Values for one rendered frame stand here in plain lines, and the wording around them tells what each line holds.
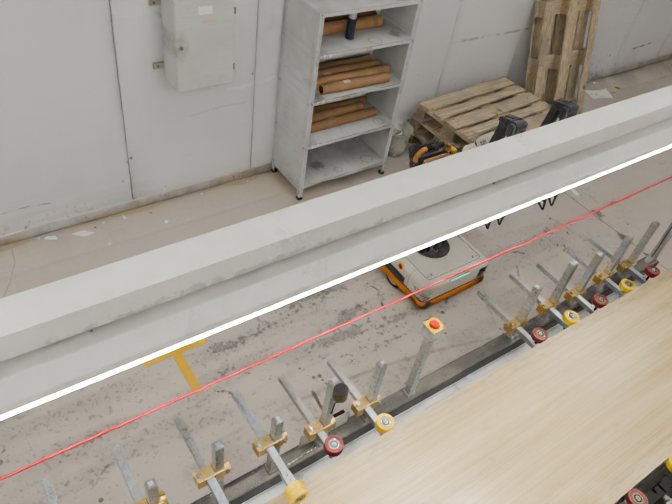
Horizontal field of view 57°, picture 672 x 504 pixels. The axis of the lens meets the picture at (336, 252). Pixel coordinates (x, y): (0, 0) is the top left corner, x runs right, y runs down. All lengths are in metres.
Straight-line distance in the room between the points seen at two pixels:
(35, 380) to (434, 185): 0.78
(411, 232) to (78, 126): 3.39
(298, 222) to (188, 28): 3.08
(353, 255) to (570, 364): 2.18
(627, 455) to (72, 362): 2.49
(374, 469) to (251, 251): 1.70
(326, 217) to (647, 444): 2.31
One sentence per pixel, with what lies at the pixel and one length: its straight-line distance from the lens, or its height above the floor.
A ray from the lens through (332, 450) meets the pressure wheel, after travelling 2.60.
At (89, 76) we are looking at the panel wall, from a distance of 4.26.
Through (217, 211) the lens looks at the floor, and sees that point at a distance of 4.89.
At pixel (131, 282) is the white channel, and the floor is 2.46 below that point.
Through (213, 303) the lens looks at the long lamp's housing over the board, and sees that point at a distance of 1.06.
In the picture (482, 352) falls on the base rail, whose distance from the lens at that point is 3.35.
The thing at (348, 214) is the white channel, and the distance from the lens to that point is 1.12.
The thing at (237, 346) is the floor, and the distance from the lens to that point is 3.98.
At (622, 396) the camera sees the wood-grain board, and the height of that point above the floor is 0.90.
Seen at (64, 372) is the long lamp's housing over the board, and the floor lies 2.36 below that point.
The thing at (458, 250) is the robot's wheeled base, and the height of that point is 0.28.
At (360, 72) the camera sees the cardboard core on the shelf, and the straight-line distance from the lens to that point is 4.91.
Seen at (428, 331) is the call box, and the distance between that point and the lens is 2.65.
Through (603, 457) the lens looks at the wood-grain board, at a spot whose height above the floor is 0.90.
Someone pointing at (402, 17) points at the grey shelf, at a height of 1.34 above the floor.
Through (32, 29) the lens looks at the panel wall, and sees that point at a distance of 4.06.
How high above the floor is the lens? 3.17
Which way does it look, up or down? 43 degrees down
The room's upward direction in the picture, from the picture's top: 11 degrees clockwise
